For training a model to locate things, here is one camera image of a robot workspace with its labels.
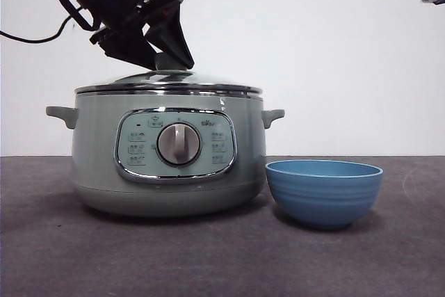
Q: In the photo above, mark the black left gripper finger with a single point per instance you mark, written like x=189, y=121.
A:
x=172, y=36
x=125, y=46

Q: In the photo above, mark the glass lid with green knob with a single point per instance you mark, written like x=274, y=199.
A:
x=174, y=78

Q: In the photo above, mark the pale green electric steamer pot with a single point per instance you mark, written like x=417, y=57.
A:
x=101, y=158

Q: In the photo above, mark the blue ribbed bowl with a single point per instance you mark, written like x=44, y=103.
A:
x=325, y=199

